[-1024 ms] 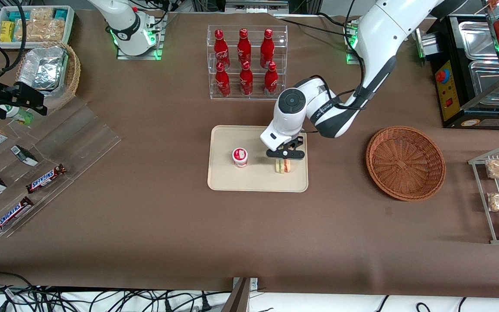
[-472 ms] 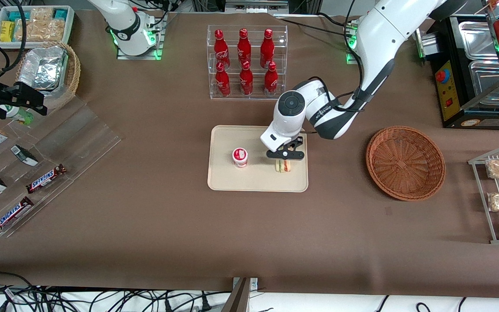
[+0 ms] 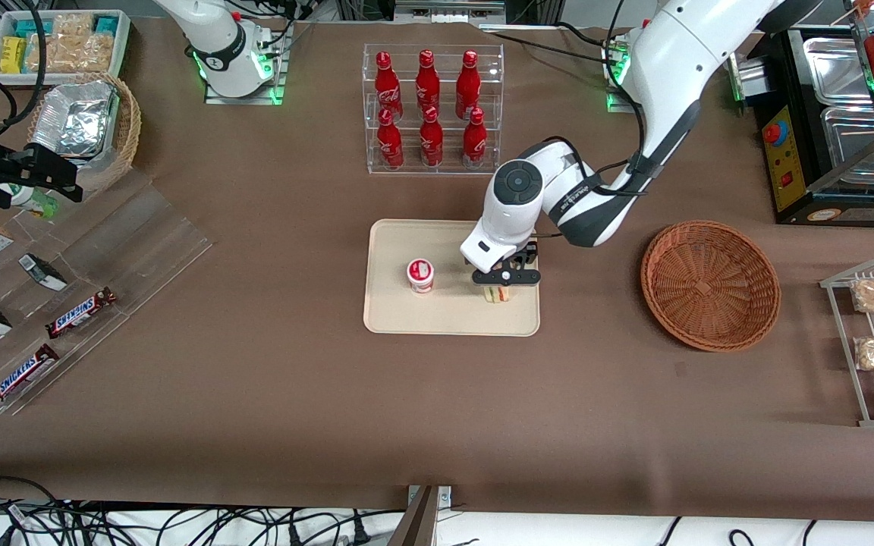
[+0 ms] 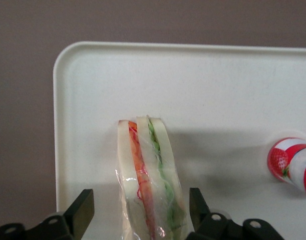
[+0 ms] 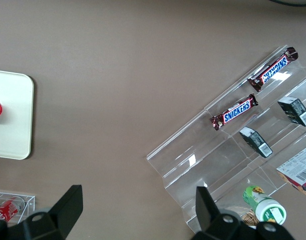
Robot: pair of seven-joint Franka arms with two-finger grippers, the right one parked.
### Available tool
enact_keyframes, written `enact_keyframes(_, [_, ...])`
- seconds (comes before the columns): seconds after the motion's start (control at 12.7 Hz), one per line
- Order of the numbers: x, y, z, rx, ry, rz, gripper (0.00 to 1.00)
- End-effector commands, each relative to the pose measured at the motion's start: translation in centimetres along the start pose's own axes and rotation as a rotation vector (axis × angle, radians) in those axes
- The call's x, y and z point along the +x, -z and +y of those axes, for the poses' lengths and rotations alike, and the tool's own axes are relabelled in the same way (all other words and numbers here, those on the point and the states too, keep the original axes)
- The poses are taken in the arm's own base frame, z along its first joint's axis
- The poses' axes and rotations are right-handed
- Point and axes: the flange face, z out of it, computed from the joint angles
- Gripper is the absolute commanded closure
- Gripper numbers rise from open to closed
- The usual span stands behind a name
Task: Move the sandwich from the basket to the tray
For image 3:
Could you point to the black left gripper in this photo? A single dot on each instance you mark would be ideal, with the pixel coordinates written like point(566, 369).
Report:
point(529, 254)

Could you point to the triangle sandwich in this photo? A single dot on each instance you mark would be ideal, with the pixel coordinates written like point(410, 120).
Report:
point(499, 296)

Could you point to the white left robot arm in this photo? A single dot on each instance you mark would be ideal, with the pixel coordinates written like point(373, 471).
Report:
point(680, 53)

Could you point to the cream plastic tray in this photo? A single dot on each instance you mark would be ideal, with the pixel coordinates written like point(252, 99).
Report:
point(437, 315)

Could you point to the tall light wicker basket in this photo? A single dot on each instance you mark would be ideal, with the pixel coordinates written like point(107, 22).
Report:
point(127, 125)

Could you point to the round brown wicker basket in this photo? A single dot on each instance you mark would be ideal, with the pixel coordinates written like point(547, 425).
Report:
point(710, 288)

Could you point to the steel warmer tray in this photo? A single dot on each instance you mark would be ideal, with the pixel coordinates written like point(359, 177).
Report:
point(835, 72)
point(862, 144)

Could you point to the green white capped bottle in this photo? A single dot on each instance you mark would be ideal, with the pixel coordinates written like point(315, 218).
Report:
point(36, 203)

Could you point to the aluminium foil container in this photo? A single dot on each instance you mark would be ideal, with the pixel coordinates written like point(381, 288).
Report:
point(73, 121)

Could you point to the red white yogurt cup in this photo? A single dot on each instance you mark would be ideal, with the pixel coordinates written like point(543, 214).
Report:
point(420, 275)

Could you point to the yellow snack pack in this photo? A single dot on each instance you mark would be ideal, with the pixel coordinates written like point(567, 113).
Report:
point(12, 54)

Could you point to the clear cracker bag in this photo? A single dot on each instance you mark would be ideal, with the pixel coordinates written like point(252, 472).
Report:
point(73, 53)
point(71, 24)

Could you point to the clear acrylic bottle rack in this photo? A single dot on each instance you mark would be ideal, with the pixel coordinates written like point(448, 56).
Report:
point(444, 171)

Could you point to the clear acrylic stepped stand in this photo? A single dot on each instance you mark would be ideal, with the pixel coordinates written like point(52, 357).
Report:
point(141, 235)

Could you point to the teal snack pack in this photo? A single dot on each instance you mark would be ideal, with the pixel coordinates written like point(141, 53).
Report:
point(105, 24)
point(31, 28)

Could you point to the red cola bottle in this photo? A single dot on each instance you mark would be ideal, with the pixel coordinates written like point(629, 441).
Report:
point(431, 142)
point(390, 144)
point(474, 142)
point(385, 83)
point(468, 82)
point(427, 82)

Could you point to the white plastic bin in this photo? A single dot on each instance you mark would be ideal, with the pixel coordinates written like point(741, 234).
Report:
point(122, 45)

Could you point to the Snickers chocolate bar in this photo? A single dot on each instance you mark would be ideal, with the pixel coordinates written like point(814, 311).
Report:
point(80, 312)
point(20, 377)

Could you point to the black food warmer appliance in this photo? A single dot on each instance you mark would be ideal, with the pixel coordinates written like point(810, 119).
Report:
point(793, 174)

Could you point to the metal mount bracket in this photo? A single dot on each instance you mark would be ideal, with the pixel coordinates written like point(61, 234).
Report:
point(422, 523)

